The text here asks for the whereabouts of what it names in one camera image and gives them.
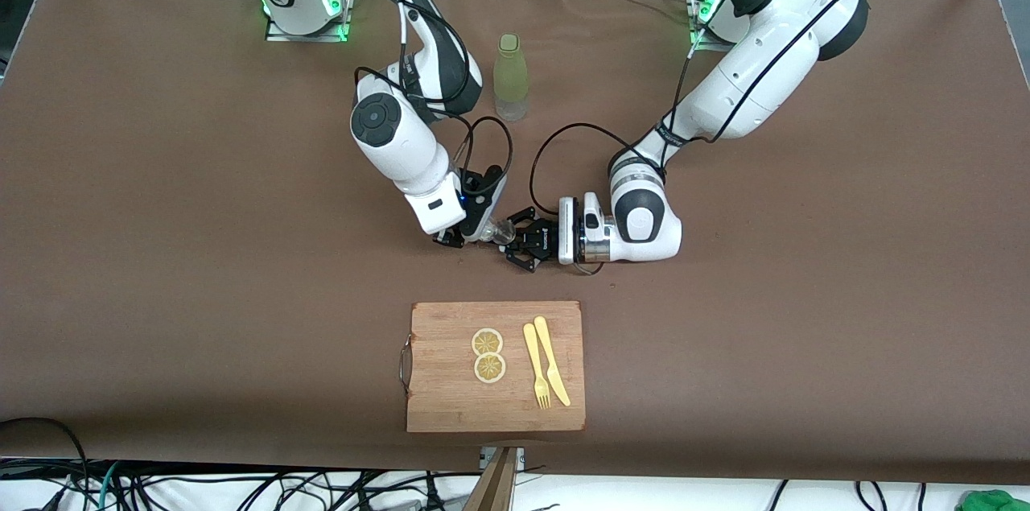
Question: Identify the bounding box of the yellow plastic knife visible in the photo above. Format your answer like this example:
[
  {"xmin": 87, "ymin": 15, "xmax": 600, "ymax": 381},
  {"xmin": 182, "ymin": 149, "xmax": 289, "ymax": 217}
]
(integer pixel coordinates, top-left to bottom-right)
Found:
[{"xmin": 533, "ymin": 315, "xmax": 572, "ymax": 407}]

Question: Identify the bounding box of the yellow plastic fork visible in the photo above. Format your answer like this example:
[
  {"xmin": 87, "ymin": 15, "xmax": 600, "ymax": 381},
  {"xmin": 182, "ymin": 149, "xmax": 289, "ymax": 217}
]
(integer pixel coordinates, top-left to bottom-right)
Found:
[{"xmin": 522, "ymin": 323, "xmax": 553, "ymax": 410}]

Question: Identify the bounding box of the wooden cutting board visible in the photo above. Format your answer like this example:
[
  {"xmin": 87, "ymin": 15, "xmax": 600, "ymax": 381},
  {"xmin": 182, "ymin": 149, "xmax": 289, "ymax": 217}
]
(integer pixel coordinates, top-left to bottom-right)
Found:
[{"xmin": 400, "ymin": 300, "xmax": 587, "ymax": 434}]

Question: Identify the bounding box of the brown paper table cover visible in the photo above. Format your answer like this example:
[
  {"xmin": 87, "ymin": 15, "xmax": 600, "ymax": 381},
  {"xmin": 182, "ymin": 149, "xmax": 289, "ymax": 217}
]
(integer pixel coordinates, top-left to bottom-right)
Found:
[{"xmin": 0, "ymin": 0, "xmax": 1030, "ymax": 488}]

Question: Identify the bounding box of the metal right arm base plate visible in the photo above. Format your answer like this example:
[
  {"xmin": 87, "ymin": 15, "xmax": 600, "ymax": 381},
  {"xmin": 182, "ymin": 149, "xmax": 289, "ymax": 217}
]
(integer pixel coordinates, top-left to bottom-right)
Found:
[{"xmin": 264, "ymin": 0, "xmax": 353, "ymax": 43}]

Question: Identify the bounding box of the teal cable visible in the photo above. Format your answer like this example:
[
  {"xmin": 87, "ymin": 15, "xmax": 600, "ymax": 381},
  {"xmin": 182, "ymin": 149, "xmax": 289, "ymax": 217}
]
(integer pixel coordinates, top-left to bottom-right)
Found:
[{"xmin": 98, "ymin": 461, "xmax": 122, "ymax": 511}]

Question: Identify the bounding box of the green sleeved glass bottle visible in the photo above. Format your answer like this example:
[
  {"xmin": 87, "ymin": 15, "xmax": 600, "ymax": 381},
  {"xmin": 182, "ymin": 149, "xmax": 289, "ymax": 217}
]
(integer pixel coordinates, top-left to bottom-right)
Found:
[{"xmin": 492, "ymin": 33, "xmax": 530, "ymax": 123}]

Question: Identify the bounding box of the green cloth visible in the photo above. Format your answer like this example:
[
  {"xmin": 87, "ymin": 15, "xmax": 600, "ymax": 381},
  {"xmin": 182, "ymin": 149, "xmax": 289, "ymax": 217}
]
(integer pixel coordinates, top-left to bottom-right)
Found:
[{"xmin": 962, "ymin": 489, "xmax": 1030, "ymax": 511}]

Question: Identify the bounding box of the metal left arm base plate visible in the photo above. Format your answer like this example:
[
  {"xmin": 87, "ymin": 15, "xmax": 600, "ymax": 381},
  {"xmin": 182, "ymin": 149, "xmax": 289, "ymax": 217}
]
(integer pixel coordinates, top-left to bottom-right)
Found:
[{"xmin": 688, "ymin": 0, "xmax": 729, "ymax": 53}]

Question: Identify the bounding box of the black looped floor cable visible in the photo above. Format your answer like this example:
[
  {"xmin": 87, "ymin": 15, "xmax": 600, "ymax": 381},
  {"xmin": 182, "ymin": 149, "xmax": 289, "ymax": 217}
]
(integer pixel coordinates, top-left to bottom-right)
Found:
[{"xmin": 0, "ymin": 417, "xmax": 89, "ymax": 511}]

